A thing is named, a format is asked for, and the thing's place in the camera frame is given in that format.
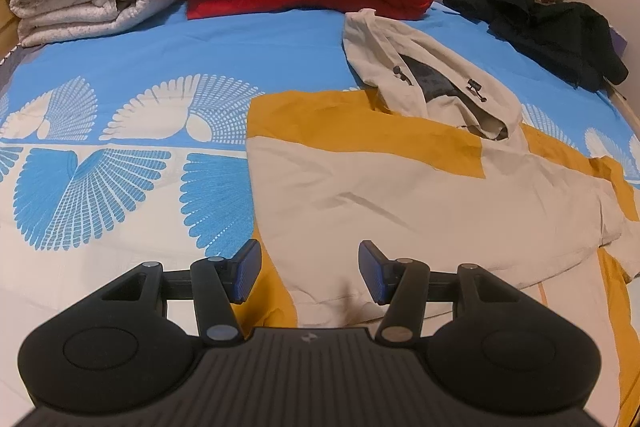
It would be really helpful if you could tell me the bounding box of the purple item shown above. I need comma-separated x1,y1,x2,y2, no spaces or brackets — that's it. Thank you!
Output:
611,28,629,60

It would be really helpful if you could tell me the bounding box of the blue white printed bed sheet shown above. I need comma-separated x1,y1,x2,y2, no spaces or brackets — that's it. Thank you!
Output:
0,0,640,427

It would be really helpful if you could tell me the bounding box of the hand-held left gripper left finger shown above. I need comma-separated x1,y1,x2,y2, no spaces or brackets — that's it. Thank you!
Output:
93,239,263,347

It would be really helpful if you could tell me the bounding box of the black garment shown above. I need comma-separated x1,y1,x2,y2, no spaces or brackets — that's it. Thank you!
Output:
443,0,629,91

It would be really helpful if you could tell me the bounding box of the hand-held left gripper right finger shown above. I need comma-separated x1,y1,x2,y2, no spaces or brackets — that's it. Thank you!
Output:
358,240,522,347

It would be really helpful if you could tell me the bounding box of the beige and mustard hooded jacket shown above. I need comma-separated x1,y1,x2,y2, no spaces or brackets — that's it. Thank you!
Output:
234,8,640,427

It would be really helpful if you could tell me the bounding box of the wooden bed frame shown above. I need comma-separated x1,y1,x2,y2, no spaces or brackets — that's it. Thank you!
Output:
602,77,640,132

